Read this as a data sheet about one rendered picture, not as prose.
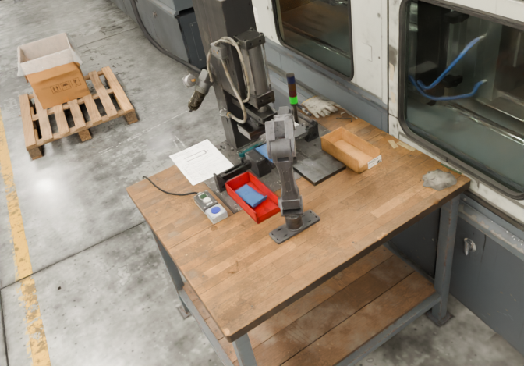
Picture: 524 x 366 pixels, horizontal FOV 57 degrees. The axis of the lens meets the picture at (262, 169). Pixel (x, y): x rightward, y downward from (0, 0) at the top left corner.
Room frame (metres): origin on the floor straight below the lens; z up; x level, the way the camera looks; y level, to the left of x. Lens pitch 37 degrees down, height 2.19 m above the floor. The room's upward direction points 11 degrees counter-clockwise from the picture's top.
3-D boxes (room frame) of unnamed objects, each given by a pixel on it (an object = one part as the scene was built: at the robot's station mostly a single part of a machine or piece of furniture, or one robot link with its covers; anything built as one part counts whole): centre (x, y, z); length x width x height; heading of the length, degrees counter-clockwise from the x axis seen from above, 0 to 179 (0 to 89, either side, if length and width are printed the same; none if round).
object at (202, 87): (1.95, 0.18, 1.25); 0.19 x 0.07 x 0.19; 116
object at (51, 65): (4.73, 1.86, 0.40); 0.67 x 0.60 x 0.50; 18
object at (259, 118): (1.80, -0.01, 1.22); 0.26 x 0.18 x 0.30; 26
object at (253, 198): (1.54, 0.07, 0.92); 0.15 x 0.07 x 0.03; 32
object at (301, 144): (1.83, -0.04, 0.88); 0.65 x 0.50 x 0.03; 116
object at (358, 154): (1.69, -0.40, 0.93); 0.25 x 0.13 x 0.08; 26
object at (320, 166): (1.64, -0.24, 0.91); 0.17 x 0.16 x 0.02; 116
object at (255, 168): (1.75, -0.05, 0.94); 0.20 x 0.10 x 0.07; 116
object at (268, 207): (1.51, 0.06, 0.93); 0.25 x 0.12 x 0.06; 26
